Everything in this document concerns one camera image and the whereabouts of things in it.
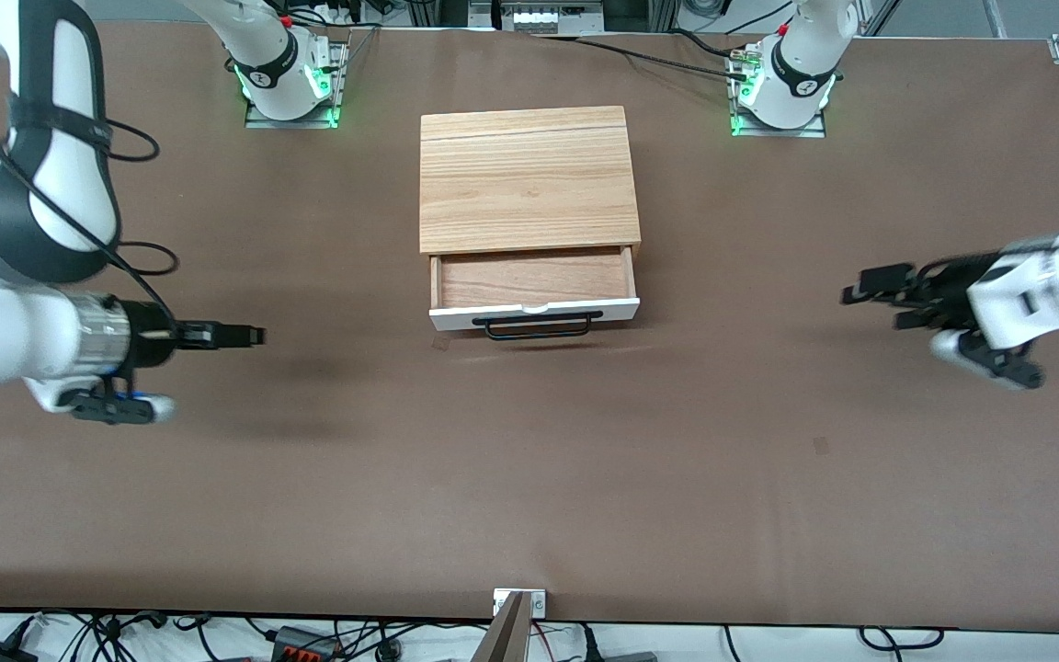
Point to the silver table edge bracket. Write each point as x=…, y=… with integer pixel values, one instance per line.
x=537, y=602

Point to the black orange connector block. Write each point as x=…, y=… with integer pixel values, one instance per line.
x=304, y=642

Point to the grey camera mount beam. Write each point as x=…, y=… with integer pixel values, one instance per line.
x=506, y=639

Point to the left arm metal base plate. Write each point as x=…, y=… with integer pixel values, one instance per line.
x=814, y=124

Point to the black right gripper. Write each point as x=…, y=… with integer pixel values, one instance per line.
x=147, y=335

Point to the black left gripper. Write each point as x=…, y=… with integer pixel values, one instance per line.
x=949, y=282

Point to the light wooden drawer cabinet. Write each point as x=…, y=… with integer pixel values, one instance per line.
x=529, y=179

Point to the white power strip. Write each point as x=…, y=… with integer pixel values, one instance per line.
x=548, y=17

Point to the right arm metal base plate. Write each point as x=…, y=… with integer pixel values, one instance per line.
x=332, y=83

